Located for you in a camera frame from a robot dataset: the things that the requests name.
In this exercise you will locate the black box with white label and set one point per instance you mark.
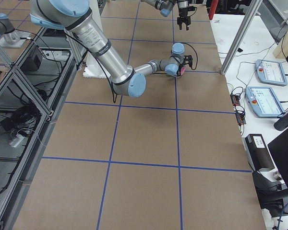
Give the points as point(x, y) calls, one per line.
point(259, 154)

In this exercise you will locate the blue teach pendant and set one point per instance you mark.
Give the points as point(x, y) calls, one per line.
point(270, 72)
point(264, 102)

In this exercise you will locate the pink towel with grey back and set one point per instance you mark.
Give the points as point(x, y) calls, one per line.
point(180, 72)

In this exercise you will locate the aluminium frame post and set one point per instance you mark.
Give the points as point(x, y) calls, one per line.
point(245, 24)

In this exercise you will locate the black computer monitor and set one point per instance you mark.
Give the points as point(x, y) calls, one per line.
point(279, 151)

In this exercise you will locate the black water bottle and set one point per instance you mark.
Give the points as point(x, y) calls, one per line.
point(282, 123)

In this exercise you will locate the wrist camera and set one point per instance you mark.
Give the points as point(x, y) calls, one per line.
point(192, 8)
point(188, 60)

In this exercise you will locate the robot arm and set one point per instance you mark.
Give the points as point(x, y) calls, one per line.
point(76, 17)
point(166, 6)

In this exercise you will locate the far blue teach pendant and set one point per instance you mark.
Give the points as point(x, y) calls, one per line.
point(270, 72)

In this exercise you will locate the near blue teach pendant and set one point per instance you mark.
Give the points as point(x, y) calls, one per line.
point(264, 102)

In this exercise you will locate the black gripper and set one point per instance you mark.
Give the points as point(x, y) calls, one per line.
point(179, 72)
point(183, 12)

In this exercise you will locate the aluminium frame rack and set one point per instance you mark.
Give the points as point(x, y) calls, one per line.
point(35, 76)

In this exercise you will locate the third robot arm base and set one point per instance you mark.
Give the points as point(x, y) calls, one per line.
point(9, 36)

